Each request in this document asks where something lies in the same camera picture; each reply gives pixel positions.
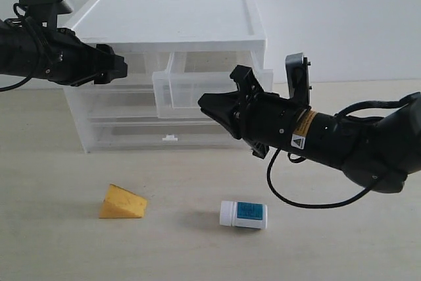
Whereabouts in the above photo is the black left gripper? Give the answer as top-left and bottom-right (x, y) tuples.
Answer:
(33, 27), (128, 86)

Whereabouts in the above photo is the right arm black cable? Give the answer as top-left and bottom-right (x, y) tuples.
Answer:
(266, 109), (404, 209)

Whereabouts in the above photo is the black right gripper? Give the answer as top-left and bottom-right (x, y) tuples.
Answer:
(198, 65), (305, 159)

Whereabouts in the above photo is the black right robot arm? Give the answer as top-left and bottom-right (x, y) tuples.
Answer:
(198, 66), (420, 193)

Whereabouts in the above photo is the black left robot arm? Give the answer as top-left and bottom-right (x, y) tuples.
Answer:
(1, 19), (128, 87)

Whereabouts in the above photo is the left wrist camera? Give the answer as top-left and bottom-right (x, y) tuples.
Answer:
(18, 0), (74, 30)

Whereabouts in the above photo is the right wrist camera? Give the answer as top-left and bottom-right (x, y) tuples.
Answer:
(285, 53), (310, 106)

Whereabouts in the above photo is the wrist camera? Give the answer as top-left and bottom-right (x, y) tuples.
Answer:
(285, 53), (310, 106)
(18, 0), (74, 30)

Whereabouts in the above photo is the white pill bottle blue label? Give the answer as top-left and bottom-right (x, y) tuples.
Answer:
(219, 201), (268, 230)

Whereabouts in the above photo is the yellow cheese wedge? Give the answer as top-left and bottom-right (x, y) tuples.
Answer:
(99, 184), (148, 219)

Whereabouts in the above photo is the white plastic drawer cabinet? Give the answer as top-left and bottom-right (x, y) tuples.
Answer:
(64, 0), (266, 138)

